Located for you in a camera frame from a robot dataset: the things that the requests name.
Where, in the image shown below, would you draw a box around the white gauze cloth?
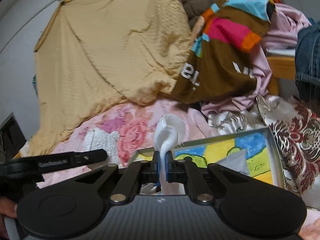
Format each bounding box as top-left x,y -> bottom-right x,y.
154,114 -> 185,196

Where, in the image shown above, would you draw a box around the grey cloth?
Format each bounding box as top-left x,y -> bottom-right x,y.
216,149 -> 250,176

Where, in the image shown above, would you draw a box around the person left hand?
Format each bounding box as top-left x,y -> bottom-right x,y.
0,197 -> 17,218

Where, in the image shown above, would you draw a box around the pink floral quilt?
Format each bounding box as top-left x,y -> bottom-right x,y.
18,99 -> 221,189

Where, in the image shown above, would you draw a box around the cartoon picture tray box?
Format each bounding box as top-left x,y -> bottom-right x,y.
130,126 -> 286,196

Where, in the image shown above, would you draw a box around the colourful brown striped garment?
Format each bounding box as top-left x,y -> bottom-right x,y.
171,0 -> 276,103

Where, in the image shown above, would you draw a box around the cream maroon patterned bedsheet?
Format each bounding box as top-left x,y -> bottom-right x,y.
208,95 -> 319,209

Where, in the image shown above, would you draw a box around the beige dotted blanket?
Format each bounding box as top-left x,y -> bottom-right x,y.
28,0 -> 191,156

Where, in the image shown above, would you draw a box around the pink fluffy blanket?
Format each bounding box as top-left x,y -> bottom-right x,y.
299,209 -> 320,240

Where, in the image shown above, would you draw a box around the lilac pink garment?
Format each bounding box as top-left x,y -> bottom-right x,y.
192,0 -> 311,115

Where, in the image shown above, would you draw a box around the blue denim jeans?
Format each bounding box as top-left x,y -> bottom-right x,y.
295,22 -> 320,102

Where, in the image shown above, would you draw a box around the teal wall poster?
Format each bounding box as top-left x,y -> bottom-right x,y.
31,75 -> 38,96

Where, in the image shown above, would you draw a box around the wooden bed frame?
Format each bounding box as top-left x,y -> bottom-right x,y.
267,56 -> 296,96

